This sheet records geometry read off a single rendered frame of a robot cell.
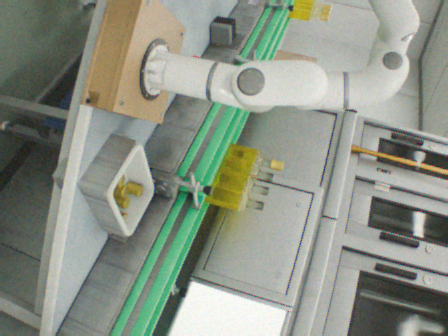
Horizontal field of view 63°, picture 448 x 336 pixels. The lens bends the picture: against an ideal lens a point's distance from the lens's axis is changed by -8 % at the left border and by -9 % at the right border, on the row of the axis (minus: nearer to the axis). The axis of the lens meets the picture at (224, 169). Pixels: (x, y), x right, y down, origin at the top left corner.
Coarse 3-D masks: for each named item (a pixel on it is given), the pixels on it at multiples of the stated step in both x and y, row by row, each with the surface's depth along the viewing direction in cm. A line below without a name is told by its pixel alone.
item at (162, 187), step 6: (150, 174) 114; (156, 174) 114; (162, 174) 114; (168, 174) 114; (156, 180) 115; (162, 180) 114; (168, 180) 113; (156, 186) 117; (162, 186) 116; (168, 186) 115; (156, 192) 119; (162, 192) 119; (168, 192) 118; (174, 192) 119
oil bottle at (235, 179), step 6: (222, 168) 131; (216, 174) 130; (222, 174) 130; (228, 174) 130; (234, 174) 130; (240, 174) 130; (216, 180) 129; (222, 180) 128; (228, 180) 128; (234, 180) 128; (240, 180) 128; (246, 180) 128; (252, 180) 128; (234, 186) 128; (240, 186) 127; (246, 186) 127; (252, 186) 128
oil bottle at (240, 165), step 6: (228, 156) 134; (222, 162) 133; (228, 162) 133; (234, 162) 133; (240, 162) 133; (246, 162) 132; (252, 162) 132; (228, 168) 132; (234, 168) 131; (240, 168) 131; (246, 168) 131; (252, 168) 131; (258, 168) 132; (246, 174) 130; (252, 174) 130; (258, 174) 131
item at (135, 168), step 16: (128, 160) 94; (144, 160) 103; (128, 176) 111; (144, 176) 109; (112, 192) 90; (144, 192) 114; (112, 208) 93; (128, 208) 110; (144, 208) 111; (128, 224) 108
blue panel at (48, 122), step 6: (72, 90) 142; (66, 96) 140; (72, 96) 140; (60, 102) 138; (66, 102) 138; (60, 108) 136; (66, 108) 136; (48, 120) 133; (54, 120) 133; (60, 120) 132; (48, 126) 131; (54, 126) 131; (60, 126) 131
